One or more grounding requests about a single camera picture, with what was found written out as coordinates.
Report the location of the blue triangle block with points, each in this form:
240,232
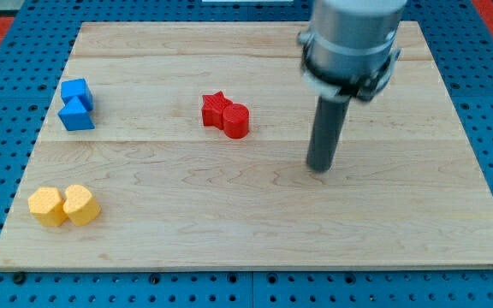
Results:
74,116

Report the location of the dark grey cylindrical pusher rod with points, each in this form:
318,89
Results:
326,130

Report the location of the red star block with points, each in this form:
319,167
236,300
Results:
212,109

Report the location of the red cylinder block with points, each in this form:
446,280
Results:
236,121

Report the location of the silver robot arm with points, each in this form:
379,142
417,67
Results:
347,53

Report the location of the blue cube block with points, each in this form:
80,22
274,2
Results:
77,88

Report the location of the wooden board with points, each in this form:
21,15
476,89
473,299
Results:
405,191

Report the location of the yellow heart block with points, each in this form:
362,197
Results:
80,205

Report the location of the yellow hexagon block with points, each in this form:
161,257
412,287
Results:
46,206

